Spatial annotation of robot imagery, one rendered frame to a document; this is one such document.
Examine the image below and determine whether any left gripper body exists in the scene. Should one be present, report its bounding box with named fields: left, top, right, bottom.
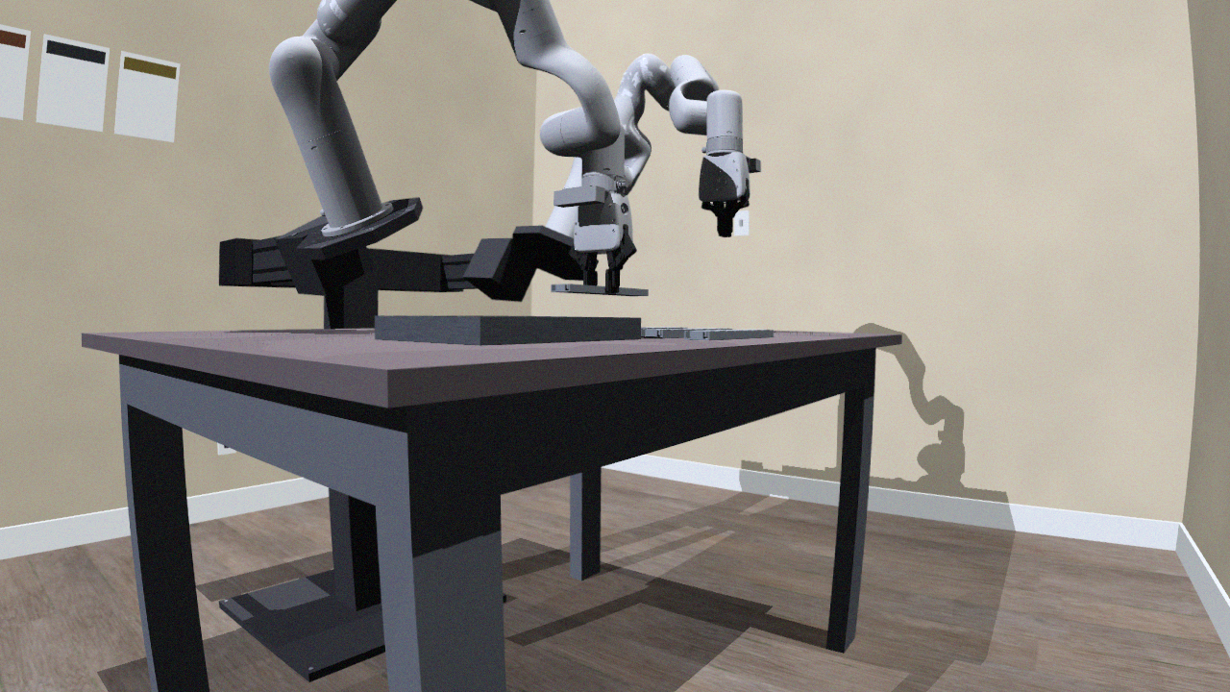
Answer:
left=699, top=150, right=750, bottom=202

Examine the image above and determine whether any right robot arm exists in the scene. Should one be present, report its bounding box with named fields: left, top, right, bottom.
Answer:
left=269, top=0, right=629, bottom=237

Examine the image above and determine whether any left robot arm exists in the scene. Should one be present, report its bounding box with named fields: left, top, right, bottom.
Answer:
left=545, top=54, right=743, bottom=238

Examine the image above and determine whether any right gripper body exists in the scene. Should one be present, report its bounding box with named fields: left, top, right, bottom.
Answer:
left=574, top=191, right=633, bottom=254

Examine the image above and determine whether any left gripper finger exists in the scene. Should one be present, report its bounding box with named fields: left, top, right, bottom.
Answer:
left=701, top=202, right=726, bottom=237
left=722, top=191, right=750, bottom=237

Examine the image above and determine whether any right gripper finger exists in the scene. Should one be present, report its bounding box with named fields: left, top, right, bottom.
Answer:
left=569, top=245, right=598, bottom=285
left=605, top=227, right=637, bottom=293

